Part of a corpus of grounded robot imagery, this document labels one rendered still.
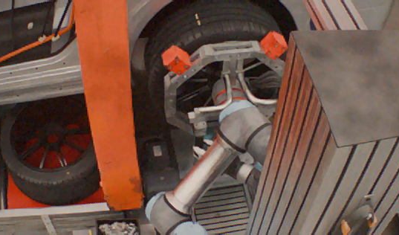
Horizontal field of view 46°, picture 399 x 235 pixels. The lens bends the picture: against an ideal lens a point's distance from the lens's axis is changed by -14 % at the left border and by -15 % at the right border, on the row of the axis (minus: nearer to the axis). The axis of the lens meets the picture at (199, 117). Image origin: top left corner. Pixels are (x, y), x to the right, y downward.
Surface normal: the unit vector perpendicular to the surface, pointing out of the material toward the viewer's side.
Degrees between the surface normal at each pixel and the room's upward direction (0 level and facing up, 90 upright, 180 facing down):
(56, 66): 90
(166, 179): 0
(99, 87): 90
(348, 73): 0
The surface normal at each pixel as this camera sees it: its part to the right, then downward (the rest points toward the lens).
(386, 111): 0.04, -0.63
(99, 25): 0.19, 0.76
